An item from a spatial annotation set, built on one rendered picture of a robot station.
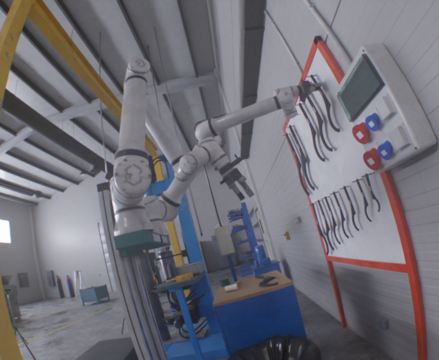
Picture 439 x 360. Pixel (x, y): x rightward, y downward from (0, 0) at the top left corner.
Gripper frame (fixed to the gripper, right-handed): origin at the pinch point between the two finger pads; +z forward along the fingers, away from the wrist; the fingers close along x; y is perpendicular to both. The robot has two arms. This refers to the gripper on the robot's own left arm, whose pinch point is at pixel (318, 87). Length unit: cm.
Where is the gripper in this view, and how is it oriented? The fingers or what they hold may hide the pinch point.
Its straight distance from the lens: 183.7
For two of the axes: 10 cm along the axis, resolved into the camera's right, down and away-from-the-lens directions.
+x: 1.0, 3.6, 9.3
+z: 9.6, -2.7, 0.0
